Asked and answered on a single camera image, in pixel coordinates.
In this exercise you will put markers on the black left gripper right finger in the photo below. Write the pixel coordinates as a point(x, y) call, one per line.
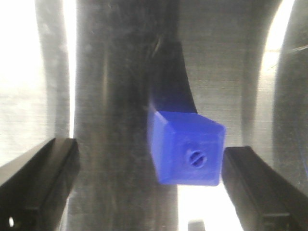
point(263, 199)

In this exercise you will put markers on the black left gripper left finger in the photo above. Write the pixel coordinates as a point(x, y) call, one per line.
point(35, 186)

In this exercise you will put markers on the blue block part with hole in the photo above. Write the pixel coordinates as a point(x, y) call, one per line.
point(186, 148)

